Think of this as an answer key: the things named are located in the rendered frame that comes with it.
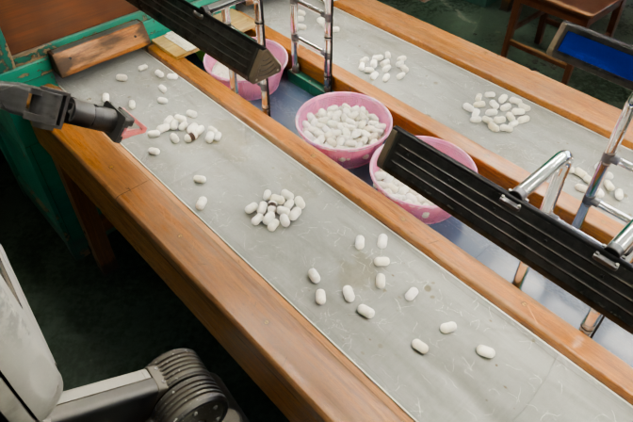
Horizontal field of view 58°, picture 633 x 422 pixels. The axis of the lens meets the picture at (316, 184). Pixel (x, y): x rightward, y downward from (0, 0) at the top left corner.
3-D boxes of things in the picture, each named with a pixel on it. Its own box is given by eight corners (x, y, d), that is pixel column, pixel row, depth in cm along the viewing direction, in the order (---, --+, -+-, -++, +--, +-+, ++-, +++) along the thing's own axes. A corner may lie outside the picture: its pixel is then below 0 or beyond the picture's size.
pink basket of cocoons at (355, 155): (368, 188, 149) (370, 161, 143) (279, 159, 158) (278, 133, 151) (402, 132, 167) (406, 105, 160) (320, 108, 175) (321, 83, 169)
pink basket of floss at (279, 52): (284, 108, 175) (282, 83, 169) (198, 105, 177) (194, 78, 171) (293, 63, 195) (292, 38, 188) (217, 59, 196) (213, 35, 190)
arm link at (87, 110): (66, 124, 121) (73, 99, 120) (51, 117, 125) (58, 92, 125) (95, 131, 126) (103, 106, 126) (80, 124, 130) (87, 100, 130)
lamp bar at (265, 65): (253, 86, 119) (251, 56, 114) (109, -9, 153) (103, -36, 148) (282, 72, 123) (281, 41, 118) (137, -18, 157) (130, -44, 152)
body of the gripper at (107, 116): (112, 101, 135) (84, 93, 129) (133, 120, 129) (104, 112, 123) (102, 125, 136) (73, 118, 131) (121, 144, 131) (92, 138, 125)
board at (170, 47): (176, 60, 179) (175, 56, 178) (152, 42, 187) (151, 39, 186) (258, 25, 196) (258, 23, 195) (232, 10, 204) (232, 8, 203)
